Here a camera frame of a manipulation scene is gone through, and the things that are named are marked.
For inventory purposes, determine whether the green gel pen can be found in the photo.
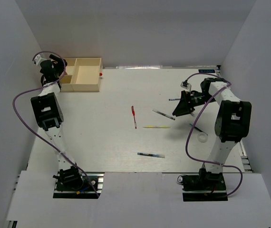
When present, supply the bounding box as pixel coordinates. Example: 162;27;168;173
189;123;206;133

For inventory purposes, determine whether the clear tape roll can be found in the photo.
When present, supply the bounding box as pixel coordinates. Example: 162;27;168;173
197;132;208;143

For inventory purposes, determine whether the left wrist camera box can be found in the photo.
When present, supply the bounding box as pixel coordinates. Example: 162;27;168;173
33;54;44;66

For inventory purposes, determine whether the red ballpoint pen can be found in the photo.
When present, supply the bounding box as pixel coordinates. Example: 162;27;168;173
131;106;137;129

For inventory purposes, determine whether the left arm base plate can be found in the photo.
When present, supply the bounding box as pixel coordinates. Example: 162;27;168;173
53;173;104;200

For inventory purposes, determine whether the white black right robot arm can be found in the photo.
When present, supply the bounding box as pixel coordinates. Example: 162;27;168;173
172;76;252;191

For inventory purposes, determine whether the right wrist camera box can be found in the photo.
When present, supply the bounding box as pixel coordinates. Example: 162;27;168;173
180;80;192;90

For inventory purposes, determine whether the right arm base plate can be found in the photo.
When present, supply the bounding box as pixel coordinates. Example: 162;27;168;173
177;174;228;202

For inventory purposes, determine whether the cream compartment organizer box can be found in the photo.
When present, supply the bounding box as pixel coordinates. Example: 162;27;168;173
60;57;103;92

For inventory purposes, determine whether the black gel pen clear cap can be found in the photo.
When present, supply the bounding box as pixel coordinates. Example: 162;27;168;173
152;109;175;120

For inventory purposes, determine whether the dark blue gel pen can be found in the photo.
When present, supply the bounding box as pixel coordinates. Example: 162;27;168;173
137;152;165;158

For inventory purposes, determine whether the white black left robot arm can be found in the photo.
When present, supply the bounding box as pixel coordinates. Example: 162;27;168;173
30;54;84;190

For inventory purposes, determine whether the yellow highlighter pen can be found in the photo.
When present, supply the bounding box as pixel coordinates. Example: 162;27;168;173
143;125;170;129

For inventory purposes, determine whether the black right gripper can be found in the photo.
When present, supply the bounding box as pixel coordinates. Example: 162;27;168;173
173;90;216;116

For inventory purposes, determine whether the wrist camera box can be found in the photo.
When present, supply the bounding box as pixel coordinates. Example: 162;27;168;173
180;80;192;90
33;54;44;66

